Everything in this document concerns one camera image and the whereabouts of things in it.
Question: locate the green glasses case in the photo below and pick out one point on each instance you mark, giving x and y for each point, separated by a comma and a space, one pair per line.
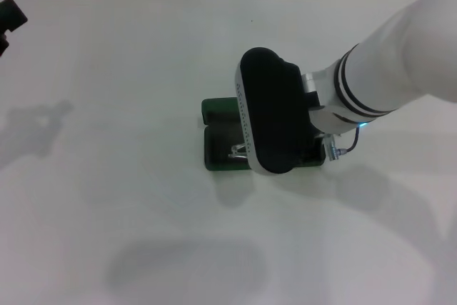
218, 140

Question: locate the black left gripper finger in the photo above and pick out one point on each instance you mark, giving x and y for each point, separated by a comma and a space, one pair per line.
12, 14
3, 44

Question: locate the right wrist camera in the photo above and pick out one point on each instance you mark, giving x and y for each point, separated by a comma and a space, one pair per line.
275, 112

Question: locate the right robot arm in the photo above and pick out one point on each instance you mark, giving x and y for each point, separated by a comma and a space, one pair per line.
392, 51

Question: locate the right wrist silver plug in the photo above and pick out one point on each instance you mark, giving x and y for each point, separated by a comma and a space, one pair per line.
331, 148

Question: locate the clear plastic glasses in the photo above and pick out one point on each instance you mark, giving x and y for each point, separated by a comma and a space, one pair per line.
237, 149

